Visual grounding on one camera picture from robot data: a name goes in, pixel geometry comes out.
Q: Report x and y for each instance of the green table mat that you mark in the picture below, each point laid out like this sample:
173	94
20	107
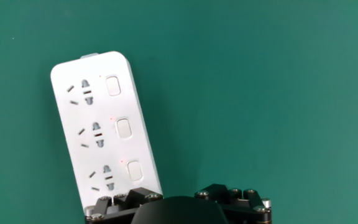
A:
259	93

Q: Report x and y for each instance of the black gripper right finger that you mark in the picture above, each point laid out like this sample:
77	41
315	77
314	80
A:
247	208

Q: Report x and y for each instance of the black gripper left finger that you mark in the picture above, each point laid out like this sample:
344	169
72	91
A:
113	211

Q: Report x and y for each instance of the white four-socket power strip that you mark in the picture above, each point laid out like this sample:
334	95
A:
104	112

